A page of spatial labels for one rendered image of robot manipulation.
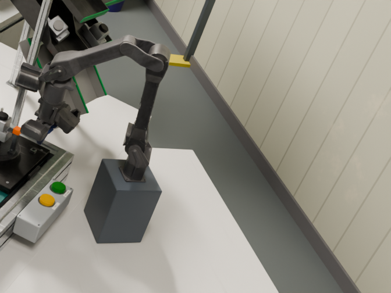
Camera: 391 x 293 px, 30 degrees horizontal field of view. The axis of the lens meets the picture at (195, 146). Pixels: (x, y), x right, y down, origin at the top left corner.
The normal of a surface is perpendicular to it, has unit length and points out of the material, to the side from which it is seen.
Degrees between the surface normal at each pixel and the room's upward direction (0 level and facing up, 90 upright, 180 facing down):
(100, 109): 0
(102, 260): 0
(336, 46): 90
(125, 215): 90
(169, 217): 0
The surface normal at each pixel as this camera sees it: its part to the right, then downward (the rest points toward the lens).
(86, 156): 0.34, -0.79
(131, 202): 0.37, 0.62
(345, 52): -0.86, -0.04
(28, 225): -0.28, 0.43
